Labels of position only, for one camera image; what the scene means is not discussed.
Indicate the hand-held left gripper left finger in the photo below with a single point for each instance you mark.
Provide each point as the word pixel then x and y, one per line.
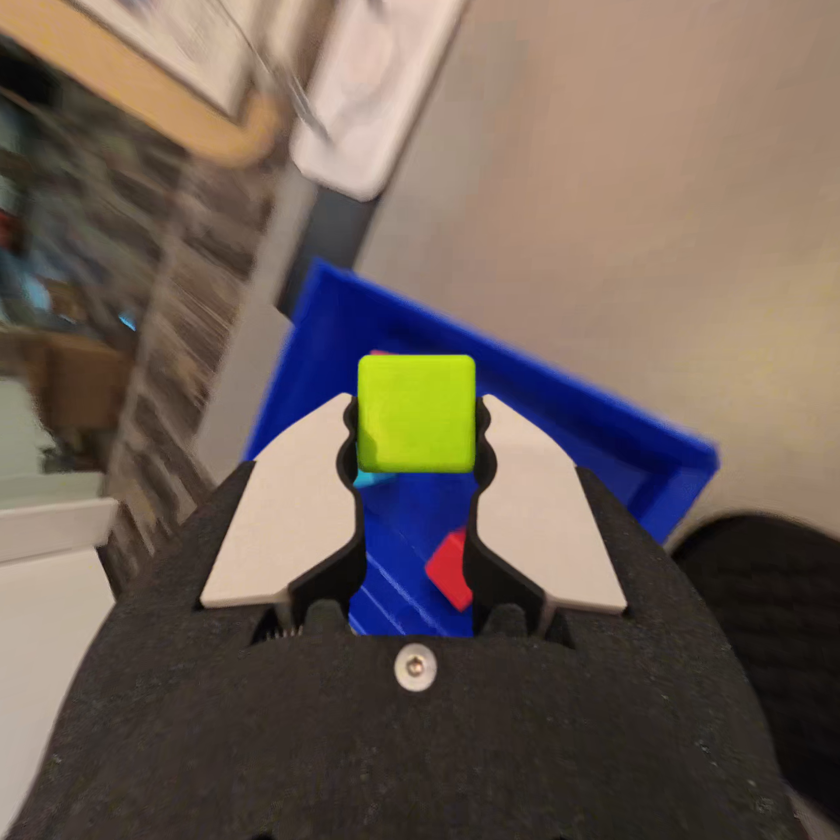
pixel 278 525

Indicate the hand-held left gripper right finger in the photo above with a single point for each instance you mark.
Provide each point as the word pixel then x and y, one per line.
pixel 551 525

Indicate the teal magnetic cube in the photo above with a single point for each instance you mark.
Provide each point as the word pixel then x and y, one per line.
pixel 370 481

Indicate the red magnetic cube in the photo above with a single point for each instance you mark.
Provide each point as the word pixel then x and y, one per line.
pixel 450 571

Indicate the blue plastic bin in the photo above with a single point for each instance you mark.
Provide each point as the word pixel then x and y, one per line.
pixel 591 420

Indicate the green magnetic cube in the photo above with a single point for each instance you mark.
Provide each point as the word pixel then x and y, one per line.
pixel 418 414

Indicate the stacked cardboard boxes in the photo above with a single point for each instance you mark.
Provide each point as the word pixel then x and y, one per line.
pixel 72 394

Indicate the black textured mat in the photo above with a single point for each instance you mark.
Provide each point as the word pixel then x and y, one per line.
pixel 775 630

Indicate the white sign stand base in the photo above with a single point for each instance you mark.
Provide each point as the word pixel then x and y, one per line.
pixel 374 92

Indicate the wooden instruction sign board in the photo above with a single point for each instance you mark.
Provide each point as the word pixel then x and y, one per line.
pixel 171 92

